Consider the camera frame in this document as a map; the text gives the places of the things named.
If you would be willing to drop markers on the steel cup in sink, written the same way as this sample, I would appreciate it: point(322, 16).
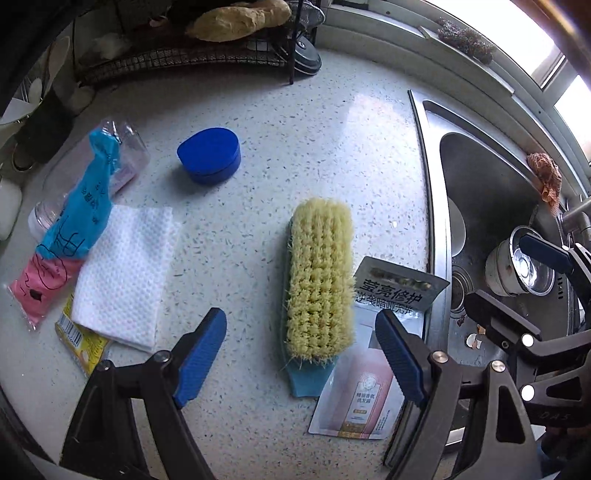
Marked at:
point(526, 273)

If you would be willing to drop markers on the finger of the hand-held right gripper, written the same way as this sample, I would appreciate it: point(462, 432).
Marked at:
point(545, 254)
point(498, 316)

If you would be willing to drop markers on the yellow sachet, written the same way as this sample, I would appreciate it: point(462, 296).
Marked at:
point(87, 350)

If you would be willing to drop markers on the yellow bristle scrub brush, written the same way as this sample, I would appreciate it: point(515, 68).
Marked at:
point(318, 277)

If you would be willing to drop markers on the black round disc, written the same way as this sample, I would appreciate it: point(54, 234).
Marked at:
point(307, 57)

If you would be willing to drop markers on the brown dishcloth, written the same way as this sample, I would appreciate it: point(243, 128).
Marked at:
point(547, 175)

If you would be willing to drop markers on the bunch of white spoons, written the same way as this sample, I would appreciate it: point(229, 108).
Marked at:
point(55, 55)

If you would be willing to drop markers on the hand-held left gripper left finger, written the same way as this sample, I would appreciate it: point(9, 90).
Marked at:
point(201, 357)

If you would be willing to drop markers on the blue oval cap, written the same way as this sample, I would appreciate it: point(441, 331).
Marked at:
point(207, 152)

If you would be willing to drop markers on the white paper towel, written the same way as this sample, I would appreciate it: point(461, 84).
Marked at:
point(124, 277)

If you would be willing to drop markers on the white ceramic bowl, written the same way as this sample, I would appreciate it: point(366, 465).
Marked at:
point(496, 277)

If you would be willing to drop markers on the dark utensil mug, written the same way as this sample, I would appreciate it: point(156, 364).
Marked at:
point(46, 129)

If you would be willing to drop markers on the clear plastic bottle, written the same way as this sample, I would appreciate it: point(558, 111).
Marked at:
point(134, 147)

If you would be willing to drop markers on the garlic bulb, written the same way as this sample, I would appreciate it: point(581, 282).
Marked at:
point(108, 44)

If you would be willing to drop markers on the white plate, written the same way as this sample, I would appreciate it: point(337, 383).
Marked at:
point(457, 226)

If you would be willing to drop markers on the steel faucet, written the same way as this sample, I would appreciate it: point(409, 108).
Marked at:
point(577, 217)

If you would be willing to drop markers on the pink and grey shampoo sachet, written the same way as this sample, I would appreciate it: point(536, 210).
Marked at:
point(360, 392)

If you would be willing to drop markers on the pink and blue plastic bag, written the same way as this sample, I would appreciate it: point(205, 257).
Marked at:
point(83, 203)

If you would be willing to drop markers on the sink drain strainer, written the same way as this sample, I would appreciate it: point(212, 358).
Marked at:
point(459, 290)

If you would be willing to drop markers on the ginger root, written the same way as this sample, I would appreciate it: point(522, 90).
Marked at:
point(231, 21)

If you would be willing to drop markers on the eggshell pieces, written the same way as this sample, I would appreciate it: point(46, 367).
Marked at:
point(472, 341)

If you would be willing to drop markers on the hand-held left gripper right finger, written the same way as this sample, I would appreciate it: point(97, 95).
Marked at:
point(399, 357)

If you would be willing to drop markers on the steel wool scourer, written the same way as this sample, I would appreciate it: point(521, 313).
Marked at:
point(466, 39)

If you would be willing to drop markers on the steel sink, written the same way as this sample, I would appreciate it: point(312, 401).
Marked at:
point(485, 184)

